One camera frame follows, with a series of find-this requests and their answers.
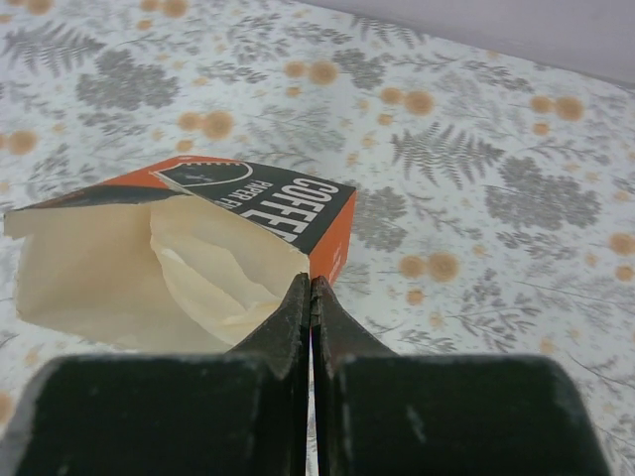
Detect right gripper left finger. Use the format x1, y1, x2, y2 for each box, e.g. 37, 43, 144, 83
1, 274, 311, 475

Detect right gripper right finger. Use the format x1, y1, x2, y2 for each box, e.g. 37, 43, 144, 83
311, 278, 609, 475

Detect cream paper coffee filter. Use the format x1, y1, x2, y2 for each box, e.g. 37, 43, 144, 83
150, 196, 310, 345

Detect orange black coffee filter box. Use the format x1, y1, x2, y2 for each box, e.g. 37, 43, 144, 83
4, 156, 356, 352

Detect floral patterned table mat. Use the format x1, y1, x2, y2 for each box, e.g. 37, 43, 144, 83
1, 1, 634, 475

